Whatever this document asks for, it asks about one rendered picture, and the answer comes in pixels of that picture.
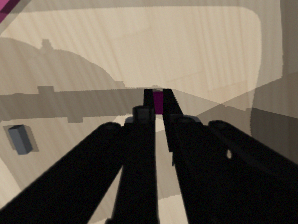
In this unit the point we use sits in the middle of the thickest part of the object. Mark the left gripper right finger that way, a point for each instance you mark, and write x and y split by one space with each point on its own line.
267 179

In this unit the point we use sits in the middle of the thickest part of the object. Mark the grey rectangular block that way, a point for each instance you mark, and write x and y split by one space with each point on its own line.
20 139

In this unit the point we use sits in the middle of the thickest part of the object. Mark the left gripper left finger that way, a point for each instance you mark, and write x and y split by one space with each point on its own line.
70 191

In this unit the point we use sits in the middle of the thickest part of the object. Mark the magenta rod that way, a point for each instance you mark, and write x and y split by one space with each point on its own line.
158 102

